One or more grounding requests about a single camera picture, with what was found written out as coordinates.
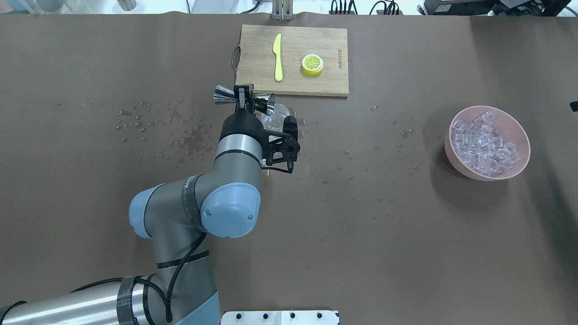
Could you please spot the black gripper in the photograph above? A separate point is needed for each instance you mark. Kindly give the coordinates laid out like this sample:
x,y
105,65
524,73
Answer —
x,y
240,124

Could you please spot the steel cocktail jigger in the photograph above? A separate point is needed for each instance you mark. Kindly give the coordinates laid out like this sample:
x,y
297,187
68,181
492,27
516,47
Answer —
x,y
245,99

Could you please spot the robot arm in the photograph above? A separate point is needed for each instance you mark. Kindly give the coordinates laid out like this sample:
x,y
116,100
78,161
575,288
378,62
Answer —
x,y
177,218

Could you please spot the clear wine glass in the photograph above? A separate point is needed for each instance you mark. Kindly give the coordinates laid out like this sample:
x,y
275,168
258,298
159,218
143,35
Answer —
x,y
275,121

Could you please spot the clear ice cubes pile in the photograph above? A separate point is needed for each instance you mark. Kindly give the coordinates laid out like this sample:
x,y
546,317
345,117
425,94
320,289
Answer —
x,y
481,146

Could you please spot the bamboo cutting board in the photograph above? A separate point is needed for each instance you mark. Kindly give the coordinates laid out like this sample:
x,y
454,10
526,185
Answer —
x,y
257,61

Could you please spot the yellow plastic knife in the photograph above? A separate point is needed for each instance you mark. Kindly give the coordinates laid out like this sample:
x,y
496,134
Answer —
x,y
276,48

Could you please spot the yellow lemon slice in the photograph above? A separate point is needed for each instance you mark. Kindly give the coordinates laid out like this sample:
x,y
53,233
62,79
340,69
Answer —
x,y
312,64

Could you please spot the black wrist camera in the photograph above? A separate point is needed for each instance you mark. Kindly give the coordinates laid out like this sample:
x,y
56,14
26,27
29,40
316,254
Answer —
x,y
281,151

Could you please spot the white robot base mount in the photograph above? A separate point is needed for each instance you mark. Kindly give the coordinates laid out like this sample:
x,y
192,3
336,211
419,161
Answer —
x,y
284,317

